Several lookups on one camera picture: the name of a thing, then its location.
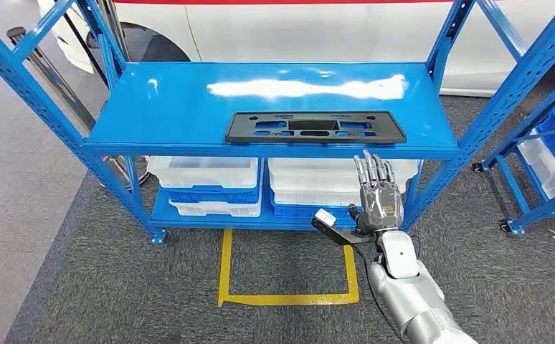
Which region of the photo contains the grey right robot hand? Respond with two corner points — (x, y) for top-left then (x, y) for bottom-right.
(347, 149), (405, 237)

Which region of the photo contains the black plastic panel part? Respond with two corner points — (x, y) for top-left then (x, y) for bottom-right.
(224, 110), (407, 145)

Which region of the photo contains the blue shelf cart with casters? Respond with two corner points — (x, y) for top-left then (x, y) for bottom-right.
(471, 62), (555, 237)

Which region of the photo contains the blue metal shelf rack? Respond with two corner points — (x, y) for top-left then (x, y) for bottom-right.
(0, 0), (555, 245)

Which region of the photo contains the white plastic bin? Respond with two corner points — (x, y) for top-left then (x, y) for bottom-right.
(146, 156), (260, 189)
(169, 199), (262, 219)
(271, 188), (361, 209)
(267, 158), (421, 194)
(517, 130), (555, 201)

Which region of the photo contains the white car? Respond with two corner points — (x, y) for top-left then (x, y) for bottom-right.
(37, 0), (555, 98)

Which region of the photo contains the black stanchion with chrome base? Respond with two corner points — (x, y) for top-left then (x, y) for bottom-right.
(5, 26), (151, 191)

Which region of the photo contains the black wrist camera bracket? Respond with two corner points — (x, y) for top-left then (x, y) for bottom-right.
(311, 216), (379, 247)

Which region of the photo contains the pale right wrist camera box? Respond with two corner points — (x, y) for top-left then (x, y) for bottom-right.
(311, 209), (338, 229)

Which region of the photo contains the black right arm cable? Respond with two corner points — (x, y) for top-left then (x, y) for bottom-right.
(351, 234), (423, 344)

